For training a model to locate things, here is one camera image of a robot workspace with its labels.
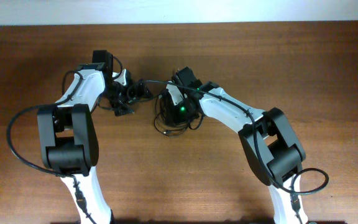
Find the thick black USB cable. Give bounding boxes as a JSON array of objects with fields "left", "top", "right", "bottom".
[{"left": 152, "top": 93, "right": 204, "bottom": 138}]

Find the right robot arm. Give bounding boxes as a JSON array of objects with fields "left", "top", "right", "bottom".
[{"left": 162, "top": 67, "right": 308, "bottom": 223}]

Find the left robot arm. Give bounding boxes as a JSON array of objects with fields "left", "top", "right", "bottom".
[{"left": 37, "top": 50, "right": 152, "bottom": 223}]

